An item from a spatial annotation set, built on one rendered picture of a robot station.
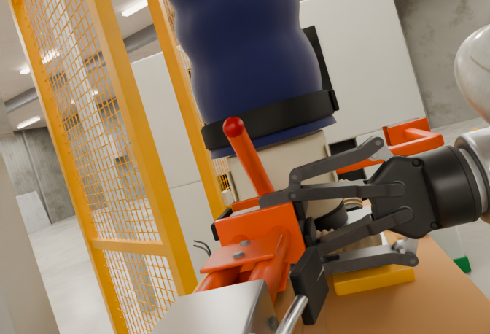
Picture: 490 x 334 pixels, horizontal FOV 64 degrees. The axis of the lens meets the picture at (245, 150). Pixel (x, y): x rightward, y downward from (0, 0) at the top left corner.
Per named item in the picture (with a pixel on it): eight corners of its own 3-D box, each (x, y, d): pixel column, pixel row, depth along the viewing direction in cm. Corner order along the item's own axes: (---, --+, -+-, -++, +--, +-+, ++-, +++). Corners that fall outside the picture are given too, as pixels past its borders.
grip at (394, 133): (386, 146, 97) (381, 126, 96) (423, 136, 95) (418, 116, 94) (393, 149, 88) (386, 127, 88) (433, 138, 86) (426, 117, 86)
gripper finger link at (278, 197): (307, 197, 40) (298, 169, 40) (259, 209, 41) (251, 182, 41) (308, 194, 42) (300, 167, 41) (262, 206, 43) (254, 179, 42)
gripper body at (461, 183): (469, 141, 34) (362, 170, 36) (496, 235, 34) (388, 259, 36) (443, 136, 41) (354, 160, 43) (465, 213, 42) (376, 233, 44)
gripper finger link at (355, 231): (400, 196, 41) (407, 208, 41) (304, 241, 43) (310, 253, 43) (408, 205, 37) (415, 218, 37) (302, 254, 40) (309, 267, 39)
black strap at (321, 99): (224, 144, 81) (219, 125, 80) (337, 111, 76) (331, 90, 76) (188, 157, 59) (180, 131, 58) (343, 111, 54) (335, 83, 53)
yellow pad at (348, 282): (331, 223, 84) (324, 200, 84) (378, 211, 82) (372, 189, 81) (337, 297, 51) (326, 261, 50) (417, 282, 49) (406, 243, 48)
